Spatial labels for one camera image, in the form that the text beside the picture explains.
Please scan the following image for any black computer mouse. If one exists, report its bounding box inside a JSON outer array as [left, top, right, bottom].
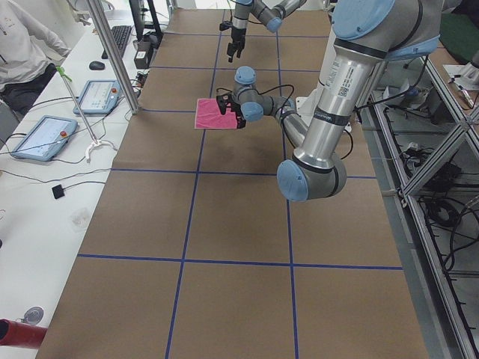
[[88, 61, 106, 71]]

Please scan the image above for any aluminium frame rack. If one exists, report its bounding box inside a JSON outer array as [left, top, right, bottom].
[[361, 46, 478, 358]]

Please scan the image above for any near blue teach pendant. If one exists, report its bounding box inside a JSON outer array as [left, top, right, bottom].
[[11, 115, 78, 162]]

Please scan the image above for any small black square pad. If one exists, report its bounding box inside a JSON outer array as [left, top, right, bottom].
[[52, 185, 65, 200]]

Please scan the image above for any black keyboard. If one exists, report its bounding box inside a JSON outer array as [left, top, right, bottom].
[[111, 25, 132, 57]]

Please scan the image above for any blue teach pendant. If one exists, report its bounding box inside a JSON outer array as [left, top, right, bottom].
[[11, 115, 78, 162], [78, 80, 122, 116]]

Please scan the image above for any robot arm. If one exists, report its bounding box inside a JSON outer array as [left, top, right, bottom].
[[219, 0, 306, 63], [218, 1, 443, 201]]

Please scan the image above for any aluminium camera post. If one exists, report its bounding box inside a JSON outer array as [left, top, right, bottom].
[[86, 0, 139, 114]]

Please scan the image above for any red cylinder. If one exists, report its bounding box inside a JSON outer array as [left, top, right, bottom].
[[0, 319, 47, 349]]

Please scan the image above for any white stand with thin rod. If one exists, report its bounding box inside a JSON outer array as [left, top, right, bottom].
[[55, 66, 118, 163]]

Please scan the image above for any far blue teach pendant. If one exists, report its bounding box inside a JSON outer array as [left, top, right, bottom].
[[78, 80, 122, 116]]

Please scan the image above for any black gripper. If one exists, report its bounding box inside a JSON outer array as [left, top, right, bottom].
[[226, 99, 246, 129], [227, 28, 245, 63]]

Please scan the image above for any round metal tape dispenser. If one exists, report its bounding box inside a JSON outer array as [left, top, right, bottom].
[[16, 306, 45, 325]]

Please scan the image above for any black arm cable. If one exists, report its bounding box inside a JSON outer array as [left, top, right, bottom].
[[216, 84, 296, 117]]

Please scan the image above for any seated person in grey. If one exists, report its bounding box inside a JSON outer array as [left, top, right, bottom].
[[1, 1, 71, 115]]

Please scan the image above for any pink towel with grey hem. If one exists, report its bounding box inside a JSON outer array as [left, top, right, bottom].
[[195, 99, 237, 129]]

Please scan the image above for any black box with label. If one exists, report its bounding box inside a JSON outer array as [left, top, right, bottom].
[[134, 41, 153, 70]]

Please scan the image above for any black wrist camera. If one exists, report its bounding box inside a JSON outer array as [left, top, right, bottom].
[[219, 21, 233, 31], [216, 93, 232, 115]]

